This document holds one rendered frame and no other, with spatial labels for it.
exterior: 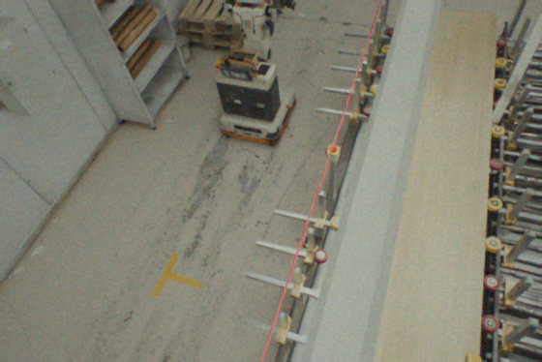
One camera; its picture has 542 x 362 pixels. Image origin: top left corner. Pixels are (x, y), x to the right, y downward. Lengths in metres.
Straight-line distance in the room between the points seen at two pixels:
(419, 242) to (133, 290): 2.31
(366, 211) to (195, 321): 2.73
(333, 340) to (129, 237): 3.35
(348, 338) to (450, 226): 2.03
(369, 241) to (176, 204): 3.29
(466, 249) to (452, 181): 0.48
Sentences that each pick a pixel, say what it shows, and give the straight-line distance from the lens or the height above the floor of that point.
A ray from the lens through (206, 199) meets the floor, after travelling 3.86.
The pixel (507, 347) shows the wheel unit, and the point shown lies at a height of 0.83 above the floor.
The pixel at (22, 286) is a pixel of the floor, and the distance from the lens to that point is 4.18.
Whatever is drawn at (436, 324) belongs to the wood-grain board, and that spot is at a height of 0.90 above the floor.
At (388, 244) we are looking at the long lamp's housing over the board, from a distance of 0.84.
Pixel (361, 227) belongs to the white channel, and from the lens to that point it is 0.74.
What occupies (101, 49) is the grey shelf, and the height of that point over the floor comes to 1.02.
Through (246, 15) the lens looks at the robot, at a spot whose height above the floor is 1.18.
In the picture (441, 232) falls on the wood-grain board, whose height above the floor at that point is 0.90.
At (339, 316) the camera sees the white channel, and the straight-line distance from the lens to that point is 0.68.
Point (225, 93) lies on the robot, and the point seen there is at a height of 0.58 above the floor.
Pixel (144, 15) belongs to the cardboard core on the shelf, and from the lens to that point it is 4.58.
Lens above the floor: 3.11
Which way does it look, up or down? 53 degrees down
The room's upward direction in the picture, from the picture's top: 11 degrees counter-clockwise
